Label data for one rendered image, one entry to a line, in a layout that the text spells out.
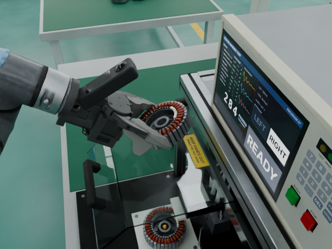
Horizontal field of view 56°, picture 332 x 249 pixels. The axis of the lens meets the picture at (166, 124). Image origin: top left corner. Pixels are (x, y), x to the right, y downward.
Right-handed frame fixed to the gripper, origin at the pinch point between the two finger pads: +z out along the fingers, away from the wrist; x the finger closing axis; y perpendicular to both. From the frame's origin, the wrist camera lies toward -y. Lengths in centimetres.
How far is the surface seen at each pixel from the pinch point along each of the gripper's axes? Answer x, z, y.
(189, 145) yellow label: 1.2, 7.0, 2.1
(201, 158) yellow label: 5.1, 8.5, 1.7
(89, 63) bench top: -92, -3, 32
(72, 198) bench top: -17.0, -3.3, 43.8
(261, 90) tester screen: 13.4, 2.9, -18.1
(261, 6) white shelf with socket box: -87, 53, -30
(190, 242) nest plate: 4.8, 22.6, 26.6
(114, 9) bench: -154, 6, 17
